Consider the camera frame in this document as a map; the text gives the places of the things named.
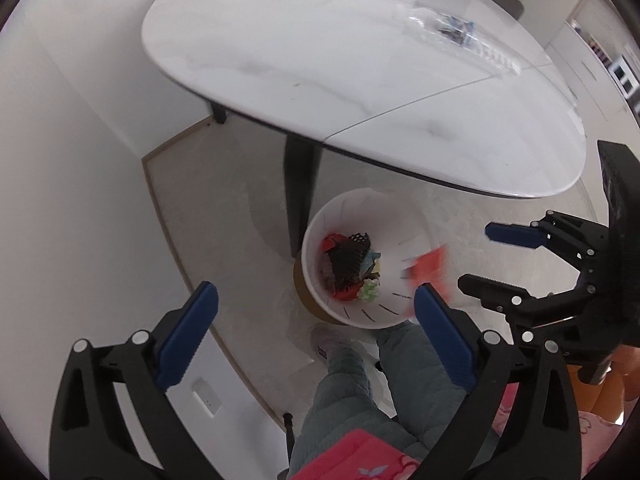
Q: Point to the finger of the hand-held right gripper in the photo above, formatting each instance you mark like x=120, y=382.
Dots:
x=512, y=235
x=492, y=290

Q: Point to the green white crumpled paper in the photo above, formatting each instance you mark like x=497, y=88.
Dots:
x=368, y=292

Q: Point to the crumpled blue white wrapper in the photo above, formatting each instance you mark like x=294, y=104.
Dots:
x=452, y=27

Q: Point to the white trash bin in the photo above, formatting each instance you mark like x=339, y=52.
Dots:
x=380, y=220

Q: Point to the black chair leg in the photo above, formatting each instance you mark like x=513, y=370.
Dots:
x=288, y=435

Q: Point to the clear plastic bag on table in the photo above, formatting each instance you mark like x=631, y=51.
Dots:
x=492, y=55

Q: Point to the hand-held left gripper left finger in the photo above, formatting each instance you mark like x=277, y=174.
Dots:
x=187, y=340

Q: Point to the beige drawer cabinet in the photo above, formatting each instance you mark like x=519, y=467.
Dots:
x=595, y=60

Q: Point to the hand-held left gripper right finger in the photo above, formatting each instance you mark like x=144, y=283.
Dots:
x=445, y=342

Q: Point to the black table pedestal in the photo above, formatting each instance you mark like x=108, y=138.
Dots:
x=300, y=185

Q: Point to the red paper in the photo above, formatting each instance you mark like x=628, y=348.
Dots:
x=330, y=244

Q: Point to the white wall outlet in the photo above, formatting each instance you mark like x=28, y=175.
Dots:
x=206, y=396

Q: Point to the orange wrapper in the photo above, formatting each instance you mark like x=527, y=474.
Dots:
x=430, y=270

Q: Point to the person in grey trousers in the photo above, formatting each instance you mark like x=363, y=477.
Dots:
x=375, y=385

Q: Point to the black mesh net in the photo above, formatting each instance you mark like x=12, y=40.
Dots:
x=347, y=260

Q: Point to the grey pink shoe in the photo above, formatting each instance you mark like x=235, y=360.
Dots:
x=327, y=341

